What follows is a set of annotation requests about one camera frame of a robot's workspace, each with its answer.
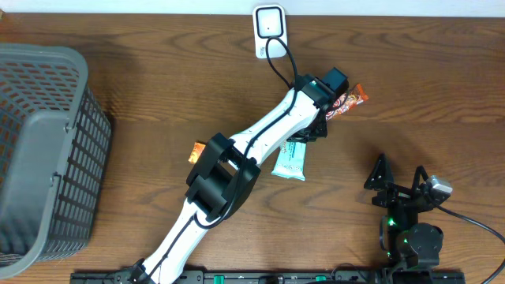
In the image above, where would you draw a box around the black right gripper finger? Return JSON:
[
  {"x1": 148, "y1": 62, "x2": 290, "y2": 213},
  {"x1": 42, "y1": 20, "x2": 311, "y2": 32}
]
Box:
[
  {"x1": 364, "y1": 154, "x2": 395, "y2": 191},
  {"x1": 412, "y1": 166, "x2": 428, "y2": 192}
]

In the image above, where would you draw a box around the red candy bar wrapper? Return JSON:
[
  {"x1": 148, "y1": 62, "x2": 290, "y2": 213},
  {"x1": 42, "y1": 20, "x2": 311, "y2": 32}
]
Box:
[{"x1": 326, "y1": 84, "x2": 368, "y2": 121}]

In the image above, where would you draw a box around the teal wipes packet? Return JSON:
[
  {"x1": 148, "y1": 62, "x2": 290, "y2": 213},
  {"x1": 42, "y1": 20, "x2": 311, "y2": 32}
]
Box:
[{"x1": 271, "y1": 141, "x2": 306, "y2": 181}]

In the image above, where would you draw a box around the orange small box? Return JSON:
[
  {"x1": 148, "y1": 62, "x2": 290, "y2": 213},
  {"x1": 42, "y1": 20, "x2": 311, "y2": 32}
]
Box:
[{"x1": 188, "y1": 142, "x2": 206, "y2": 164}]

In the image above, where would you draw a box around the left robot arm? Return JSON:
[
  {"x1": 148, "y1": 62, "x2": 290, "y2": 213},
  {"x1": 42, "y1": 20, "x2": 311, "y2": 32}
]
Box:
[{"x1": 129, "y1": 69, "x2": 349, "y2": 283}]

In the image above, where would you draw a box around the white barcode scanner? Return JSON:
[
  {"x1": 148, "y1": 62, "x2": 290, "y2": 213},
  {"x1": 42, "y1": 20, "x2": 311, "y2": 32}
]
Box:
[{"x1": 252, "y1": 5, "x2": 288, "y2": 59}]

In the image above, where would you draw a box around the grey plastic basket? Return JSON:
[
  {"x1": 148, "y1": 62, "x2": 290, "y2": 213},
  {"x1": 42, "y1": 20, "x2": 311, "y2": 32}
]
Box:
[{"x1": 1, "y1": 43, "x2": 112, "y2": 278}]

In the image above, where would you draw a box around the black right camera cable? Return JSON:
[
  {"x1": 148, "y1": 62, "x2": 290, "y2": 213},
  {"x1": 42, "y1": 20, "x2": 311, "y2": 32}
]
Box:
[{"x1": 428, "y1": 192, "x2": 505, "y2": 284}]

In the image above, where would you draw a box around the black camera cable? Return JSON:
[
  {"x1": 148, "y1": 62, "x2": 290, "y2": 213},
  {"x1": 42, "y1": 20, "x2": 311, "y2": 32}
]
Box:
[
  {"x1": 193, "y1": 35, "x2": 301, "y2": 230},
  {"x1": 428, "y1": 192, "x2": 505, "y2": 284}
]

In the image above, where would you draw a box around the black left camera cable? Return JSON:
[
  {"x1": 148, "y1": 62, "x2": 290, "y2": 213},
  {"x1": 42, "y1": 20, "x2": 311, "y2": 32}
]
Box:
[{"x1": 193, "y1": 35, "x2": 301, "y2": 230}]

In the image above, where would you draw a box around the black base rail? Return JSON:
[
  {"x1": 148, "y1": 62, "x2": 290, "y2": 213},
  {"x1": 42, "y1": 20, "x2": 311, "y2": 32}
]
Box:
[{"x1": 69, "y1": 269, "x2": 466, "y2": 284}]

